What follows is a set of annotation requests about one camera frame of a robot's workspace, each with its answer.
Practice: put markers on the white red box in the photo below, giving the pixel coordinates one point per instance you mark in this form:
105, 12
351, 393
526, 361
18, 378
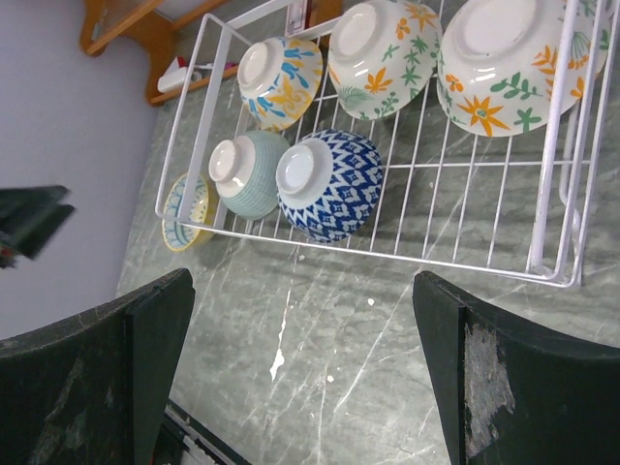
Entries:
175, 75

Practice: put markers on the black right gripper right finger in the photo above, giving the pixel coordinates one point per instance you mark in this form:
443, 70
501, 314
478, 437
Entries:
511, 391

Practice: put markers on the white wire dish rack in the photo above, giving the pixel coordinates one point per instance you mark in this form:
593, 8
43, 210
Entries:
449, 199

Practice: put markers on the red patterned bowl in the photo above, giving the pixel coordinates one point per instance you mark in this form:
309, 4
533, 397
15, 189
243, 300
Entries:
329, 183

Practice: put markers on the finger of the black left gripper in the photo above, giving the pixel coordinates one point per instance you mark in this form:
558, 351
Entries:
30, 217

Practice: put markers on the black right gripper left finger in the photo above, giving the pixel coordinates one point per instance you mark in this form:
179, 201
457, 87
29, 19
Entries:
93, 388

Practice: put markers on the orange floral bowl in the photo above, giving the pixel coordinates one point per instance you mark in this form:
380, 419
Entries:
278, 79
381, 54
497, 65

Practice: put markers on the wooden shelf rack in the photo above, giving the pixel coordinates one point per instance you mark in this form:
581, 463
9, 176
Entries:
140, 22

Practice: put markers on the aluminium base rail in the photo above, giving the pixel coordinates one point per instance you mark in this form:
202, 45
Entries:
184, 440

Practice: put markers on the plain light teal bowl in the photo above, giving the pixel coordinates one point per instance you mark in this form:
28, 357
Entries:
243, 170

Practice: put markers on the small red white card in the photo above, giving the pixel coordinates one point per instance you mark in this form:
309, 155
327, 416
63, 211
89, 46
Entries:
298, 14

